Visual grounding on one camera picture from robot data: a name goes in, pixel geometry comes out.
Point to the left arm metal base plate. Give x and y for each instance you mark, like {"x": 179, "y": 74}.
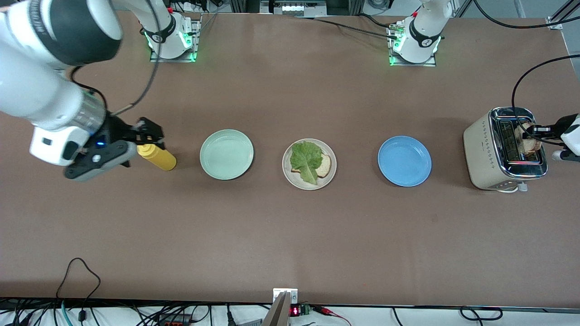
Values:
{"x": 414, "y": 64}

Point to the green lettuce leaf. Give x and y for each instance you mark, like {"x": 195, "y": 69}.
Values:
{"x": 306, "y": 158}

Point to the red digit display module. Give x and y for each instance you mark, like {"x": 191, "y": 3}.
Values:
{"x": 295, "y": 311}

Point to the aluminium camera mast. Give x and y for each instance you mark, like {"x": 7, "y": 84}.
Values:
{"x": 278, "y": 314}

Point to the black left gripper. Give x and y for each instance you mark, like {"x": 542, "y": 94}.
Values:
{"x": 555, "y": 129}

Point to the beige chrome toaster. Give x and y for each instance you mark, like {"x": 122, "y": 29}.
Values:
{"x": 480, "y": 154}

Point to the yellow squeeze bottle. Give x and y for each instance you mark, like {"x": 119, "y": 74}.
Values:
{"x": 163, "y": 160}

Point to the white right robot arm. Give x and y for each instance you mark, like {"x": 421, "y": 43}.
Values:
{"x": 41, "y": 95}

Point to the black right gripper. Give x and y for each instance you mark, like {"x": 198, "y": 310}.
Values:
{"x": 117, "y": 129}

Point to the white power strip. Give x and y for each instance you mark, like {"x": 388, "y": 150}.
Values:
{"x": 299, "y": 8}

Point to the blue plate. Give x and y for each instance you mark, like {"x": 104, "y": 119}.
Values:
{"x": 404, "y": 161}

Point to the beige plate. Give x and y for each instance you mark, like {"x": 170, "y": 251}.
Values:
{"x": 293, "y": 179}

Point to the aluminium frame post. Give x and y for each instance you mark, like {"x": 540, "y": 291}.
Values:
{"x": 556, "y": 21}

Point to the pale green plate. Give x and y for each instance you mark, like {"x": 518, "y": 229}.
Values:
{"x": 226, "y": 155}

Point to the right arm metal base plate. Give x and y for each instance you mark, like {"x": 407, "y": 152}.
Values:
{"x": 174, "y": 59}

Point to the toasted bread slice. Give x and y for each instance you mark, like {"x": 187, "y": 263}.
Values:
{"x": 325, "y": 165}
{"x": 528, "y": 145}

